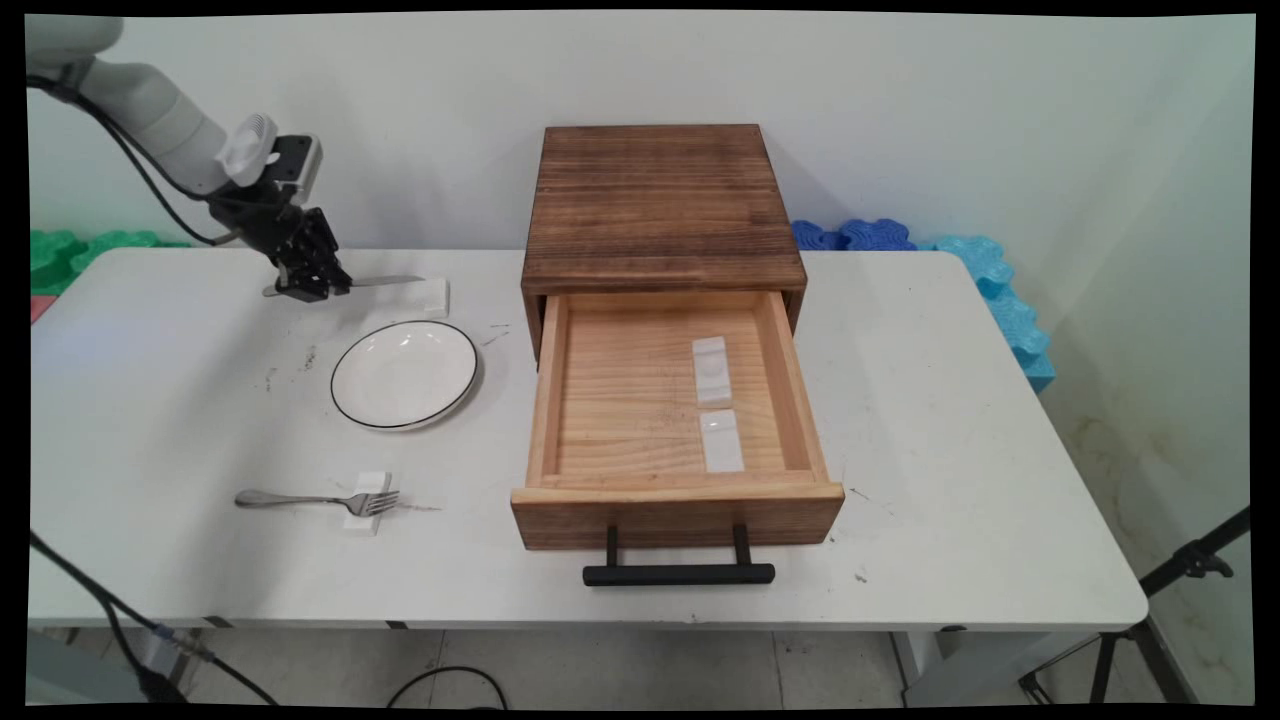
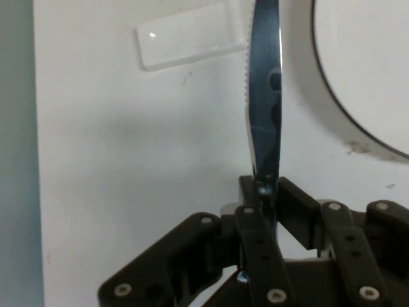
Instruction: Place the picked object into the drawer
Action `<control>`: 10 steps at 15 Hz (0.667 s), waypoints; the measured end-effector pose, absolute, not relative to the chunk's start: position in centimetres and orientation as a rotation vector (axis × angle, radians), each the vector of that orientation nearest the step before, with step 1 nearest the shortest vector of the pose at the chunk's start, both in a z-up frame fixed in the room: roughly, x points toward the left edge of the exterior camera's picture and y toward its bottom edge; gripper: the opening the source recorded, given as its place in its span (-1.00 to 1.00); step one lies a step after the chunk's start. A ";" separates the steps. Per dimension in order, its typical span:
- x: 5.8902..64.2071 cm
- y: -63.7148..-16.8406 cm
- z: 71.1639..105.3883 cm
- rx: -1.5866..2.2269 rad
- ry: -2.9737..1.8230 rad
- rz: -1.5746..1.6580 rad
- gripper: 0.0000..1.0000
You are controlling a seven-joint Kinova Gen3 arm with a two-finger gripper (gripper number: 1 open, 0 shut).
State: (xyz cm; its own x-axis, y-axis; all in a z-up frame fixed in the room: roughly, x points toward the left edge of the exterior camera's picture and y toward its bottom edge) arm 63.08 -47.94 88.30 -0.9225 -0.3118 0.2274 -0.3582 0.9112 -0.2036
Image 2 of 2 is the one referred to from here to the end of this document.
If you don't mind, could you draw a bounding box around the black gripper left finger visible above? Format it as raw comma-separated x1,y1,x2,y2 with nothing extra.
97,175,298,307

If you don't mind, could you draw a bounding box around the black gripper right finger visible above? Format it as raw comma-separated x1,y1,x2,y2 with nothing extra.
277,177,409,307

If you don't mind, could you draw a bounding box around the steel table knife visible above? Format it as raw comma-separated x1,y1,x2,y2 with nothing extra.
244,0,284,233

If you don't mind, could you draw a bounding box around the white plate with black rim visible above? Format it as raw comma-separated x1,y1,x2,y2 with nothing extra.
287,0,409,162

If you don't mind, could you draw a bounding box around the small white cutlery rest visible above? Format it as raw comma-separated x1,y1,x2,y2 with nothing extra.
135,1,249,72

